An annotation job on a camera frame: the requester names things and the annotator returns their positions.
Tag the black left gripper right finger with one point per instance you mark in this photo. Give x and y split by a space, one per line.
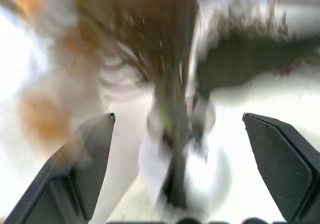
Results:
282 164

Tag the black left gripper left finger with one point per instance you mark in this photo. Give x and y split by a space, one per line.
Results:
75 174

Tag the dark green flower bouquet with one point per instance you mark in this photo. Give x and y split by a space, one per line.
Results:
237 64

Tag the orange flower bouquet brown stems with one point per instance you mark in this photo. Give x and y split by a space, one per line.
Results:
160 59

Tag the white vase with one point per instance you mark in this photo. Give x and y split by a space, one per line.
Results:
151 164

